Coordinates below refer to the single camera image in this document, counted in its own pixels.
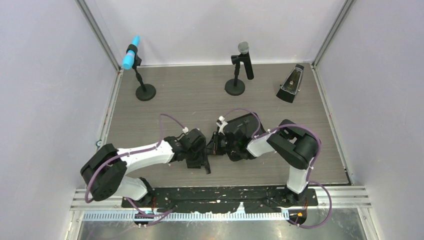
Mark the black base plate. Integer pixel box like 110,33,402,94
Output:
121,185,318,214

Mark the black grey microphone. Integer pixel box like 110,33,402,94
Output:
237,41,254,80

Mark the purple cable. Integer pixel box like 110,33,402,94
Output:
222,108,333,230
84,113,190,226

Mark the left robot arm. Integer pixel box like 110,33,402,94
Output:
80,127,211,207

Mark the black zipper tool case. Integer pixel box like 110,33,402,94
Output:
227,113,265,162

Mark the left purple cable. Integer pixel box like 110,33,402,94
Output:
84,113,190,226

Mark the blue microphone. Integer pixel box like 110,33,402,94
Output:
122,35,140,70

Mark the black microphone stand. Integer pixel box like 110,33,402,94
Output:
126,44,157,101
224,55,246,96

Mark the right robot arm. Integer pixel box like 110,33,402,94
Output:
206,118,321,205

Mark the left black microphone stand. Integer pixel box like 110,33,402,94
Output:
126,44,157,101

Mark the black comb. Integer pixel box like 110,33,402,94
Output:
202,155,211,175

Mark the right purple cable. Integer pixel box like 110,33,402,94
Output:
222,108,333,230

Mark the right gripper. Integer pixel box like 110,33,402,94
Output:
205,131,239,156

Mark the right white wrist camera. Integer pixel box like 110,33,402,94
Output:
216,116,228,134

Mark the black metronome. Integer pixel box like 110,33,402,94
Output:
276,64,304,103

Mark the right black microphone stand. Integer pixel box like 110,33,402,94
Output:
224,55,246,96

